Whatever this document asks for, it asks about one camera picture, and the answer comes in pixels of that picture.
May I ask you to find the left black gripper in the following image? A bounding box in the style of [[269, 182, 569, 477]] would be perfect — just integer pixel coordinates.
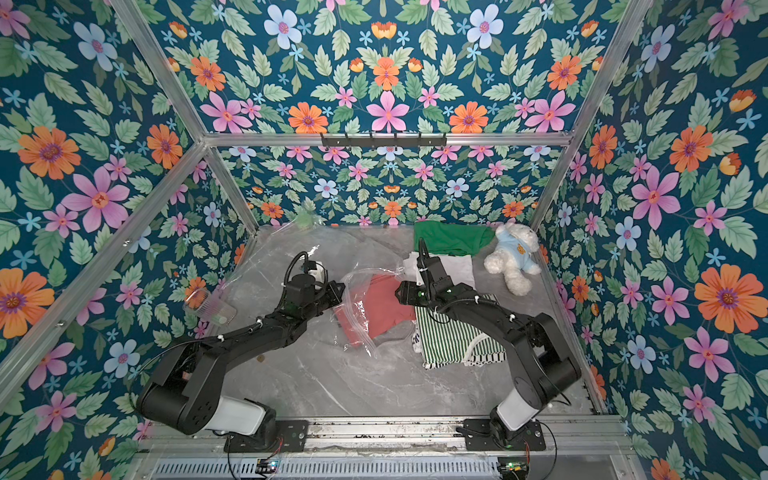
[[300, 281, 347, 323]]

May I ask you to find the white teddy bear blue shirt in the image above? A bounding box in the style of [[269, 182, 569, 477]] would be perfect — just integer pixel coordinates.
[[483, 223, 541, 297]]

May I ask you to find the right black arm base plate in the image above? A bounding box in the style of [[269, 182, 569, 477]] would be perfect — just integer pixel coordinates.
[[455, 418, 547, 452]]

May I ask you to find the clear plastic vacuum bag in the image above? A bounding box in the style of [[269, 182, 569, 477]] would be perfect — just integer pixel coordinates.
[[179, 226, 420, 369]]

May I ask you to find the white slotted cable duct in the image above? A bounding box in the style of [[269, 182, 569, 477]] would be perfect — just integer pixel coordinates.
[[149, 457, 501, 479]]

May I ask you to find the green t-shirt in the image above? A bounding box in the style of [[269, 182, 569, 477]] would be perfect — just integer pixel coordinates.
[[414, 221, 495, 256]]

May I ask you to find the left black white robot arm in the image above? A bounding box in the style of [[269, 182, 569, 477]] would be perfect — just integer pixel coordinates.
[[136, 251, 346, 437]]

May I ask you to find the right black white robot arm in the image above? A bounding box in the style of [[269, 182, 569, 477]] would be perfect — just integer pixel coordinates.
[[395, 239, 582, 450]]

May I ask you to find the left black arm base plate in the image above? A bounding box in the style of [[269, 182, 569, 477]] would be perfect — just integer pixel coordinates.
[[224, 420, 309, 454]]

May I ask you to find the black wall hook rail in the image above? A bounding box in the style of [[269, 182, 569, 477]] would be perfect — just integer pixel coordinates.
[[320, 133, 448, 149]]

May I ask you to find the red garment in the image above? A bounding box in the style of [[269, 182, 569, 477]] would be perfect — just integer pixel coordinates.
[[334, 269, 416, 349]]

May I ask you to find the aluminium front rail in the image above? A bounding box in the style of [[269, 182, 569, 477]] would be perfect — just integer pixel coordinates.
[[138, 415, 635, 457]]

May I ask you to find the green white striped garment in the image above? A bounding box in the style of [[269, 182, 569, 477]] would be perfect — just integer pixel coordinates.
[[411, 307, 507, 370]]

